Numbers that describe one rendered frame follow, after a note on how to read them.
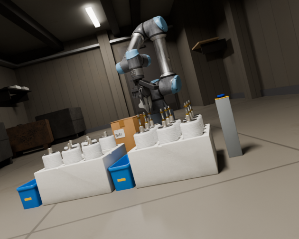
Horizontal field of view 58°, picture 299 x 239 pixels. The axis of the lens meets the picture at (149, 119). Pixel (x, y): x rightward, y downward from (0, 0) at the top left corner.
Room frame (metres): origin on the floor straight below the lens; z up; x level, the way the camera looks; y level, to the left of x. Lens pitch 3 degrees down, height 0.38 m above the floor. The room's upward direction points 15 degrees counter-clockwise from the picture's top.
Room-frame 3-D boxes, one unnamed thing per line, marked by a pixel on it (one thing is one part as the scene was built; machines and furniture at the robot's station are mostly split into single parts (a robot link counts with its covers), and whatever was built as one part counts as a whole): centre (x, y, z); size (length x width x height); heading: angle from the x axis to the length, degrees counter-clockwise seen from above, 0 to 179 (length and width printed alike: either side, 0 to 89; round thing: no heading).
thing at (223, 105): (1.41, -0.39, 0.16); 0.07 x 0.07 x 0.31; 76
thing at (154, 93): (1.97, -0.09, 0.47); 0.13 x 0.12 x 0.14; 60
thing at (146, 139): (1.32, 0.05, 0.16); 0.10 x 0.10 x 0.18
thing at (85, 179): (1.54, 0.42, 0.09); 0.39 x 0.39 x 0.18; 78
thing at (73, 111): (7.07, 2.23, 0.39); 1.12 x 0.92 x 0.78; 1
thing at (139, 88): (1.57, 0.01, 0.48); 0.09 x 0.08 x 0.12; 50
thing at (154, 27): (1.91, -0.20, 0.67); 0.15 x 0.12 x 0.55; 60
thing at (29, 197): (1.55, 0.69, 0.06); 0.30 x 0.11 x 0.12; 168
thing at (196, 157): (1.41, -0.09, 0.09); 0.39 x 0.39 x 0.18; 76
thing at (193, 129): (1.27, -0.18, 0.16); 0.10 x 0.10 x 0.18
